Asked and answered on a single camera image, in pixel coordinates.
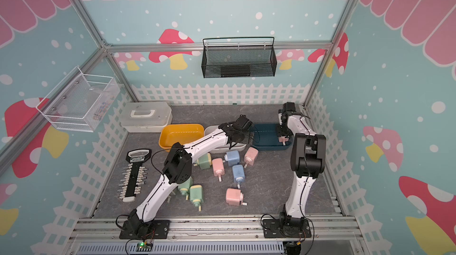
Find blue sharpener upper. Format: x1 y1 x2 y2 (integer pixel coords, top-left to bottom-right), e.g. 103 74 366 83
224 150 241 167

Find yellow storage box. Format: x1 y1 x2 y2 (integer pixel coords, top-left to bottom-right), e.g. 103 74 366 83
159 124 204 151

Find translucent lidded case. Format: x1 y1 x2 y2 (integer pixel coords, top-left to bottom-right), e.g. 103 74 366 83
119 101 173 133

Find white storage box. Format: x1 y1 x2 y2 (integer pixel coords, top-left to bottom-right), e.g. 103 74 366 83
204 124 247 154

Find blue sharpener center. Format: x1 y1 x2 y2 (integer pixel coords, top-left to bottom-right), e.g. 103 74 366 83
232 164 245 189

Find pink sharpener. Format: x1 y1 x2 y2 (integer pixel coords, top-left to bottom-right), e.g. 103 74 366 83
279 136 289 146
226 188 248 206
243 147 259 168
212 158 225 182

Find white wire mesh basket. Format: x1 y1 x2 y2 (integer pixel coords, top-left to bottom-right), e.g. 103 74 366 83
36 67 121 133

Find black wire mesh basket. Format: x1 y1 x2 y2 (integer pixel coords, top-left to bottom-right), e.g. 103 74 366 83
201 37 277 78

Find green sharpener middle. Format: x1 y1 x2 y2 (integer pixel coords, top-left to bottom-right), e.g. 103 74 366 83
178 177 193 200

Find teal storage box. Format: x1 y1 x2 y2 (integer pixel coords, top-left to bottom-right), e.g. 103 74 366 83
250 123 293 151

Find pink sharpener bottom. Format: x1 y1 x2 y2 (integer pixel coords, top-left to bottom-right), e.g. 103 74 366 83
226 188 248 206

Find green sharpener bottom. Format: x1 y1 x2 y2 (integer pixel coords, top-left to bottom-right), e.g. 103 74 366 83
190 185 204 212

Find black tool rack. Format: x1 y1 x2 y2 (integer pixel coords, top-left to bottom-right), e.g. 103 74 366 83
118 149 152 203

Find aluminium rail frame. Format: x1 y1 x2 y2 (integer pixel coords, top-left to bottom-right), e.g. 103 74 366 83
63 214 369 255

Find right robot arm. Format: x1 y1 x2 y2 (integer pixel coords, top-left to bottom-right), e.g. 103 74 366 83
276 102 326 232

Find green sharpener upper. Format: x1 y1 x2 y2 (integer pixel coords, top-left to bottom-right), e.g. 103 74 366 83
195 153 212 170

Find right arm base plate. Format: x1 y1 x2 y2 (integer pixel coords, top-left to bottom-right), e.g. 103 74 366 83
261 218 312 239

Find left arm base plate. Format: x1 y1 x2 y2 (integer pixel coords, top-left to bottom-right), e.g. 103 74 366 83
119 220 171 240

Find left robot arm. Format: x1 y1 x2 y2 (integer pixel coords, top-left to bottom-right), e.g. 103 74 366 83
121 115 253 240

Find green sharpener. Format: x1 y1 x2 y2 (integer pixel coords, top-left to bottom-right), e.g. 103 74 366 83
190 185 204 212
195 153 212 170
178 177 193 200

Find blue sharpener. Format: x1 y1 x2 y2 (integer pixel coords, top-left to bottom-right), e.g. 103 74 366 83
224 150 241 167
232 164 245 189

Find green circuit board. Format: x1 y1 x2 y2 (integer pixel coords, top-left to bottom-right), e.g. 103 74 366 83
135 242 153 252

